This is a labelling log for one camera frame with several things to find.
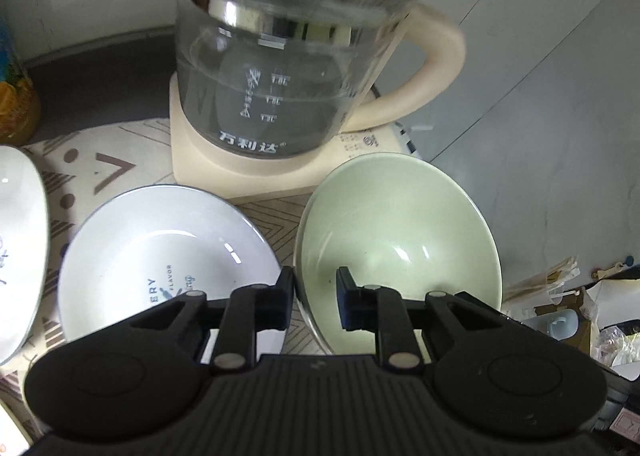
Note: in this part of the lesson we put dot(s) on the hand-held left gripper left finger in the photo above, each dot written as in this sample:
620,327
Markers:
285,298

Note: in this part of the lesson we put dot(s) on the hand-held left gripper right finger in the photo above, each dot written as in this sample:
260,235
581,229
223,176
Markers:
346,301

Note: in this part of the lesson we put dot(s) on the pale green bowl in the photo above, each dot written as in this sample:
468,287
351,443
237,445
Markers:
400,226

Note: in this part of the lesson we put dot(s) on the white bowl with blue print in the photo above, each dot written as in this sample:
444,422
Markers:
150,236

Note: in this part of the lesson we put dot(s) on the beige kettle base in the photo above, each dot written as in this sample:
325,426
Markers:
210,171

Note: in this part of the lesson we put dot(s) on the white plastic cup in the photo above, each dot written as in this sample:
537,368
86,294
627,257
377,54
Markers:
552,325

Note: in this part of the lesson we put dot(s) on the cardboard box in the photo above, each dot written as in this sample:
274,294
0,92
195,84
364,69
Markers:
565,303

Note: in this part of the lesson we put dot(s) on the patterned tablecloth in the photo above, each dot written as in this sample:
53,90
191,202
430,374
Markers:
100,171

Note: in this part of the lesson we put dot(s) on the white plate with grey rim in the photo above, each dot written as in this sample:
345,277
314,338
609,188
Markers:
20,236

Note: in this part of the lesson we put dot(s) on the clear plastic bag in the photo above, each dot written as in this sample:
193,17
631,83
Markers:
617,343

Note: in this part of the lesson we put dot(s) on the orange juice bottle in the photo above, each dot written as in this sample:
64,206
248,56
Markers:
15,106

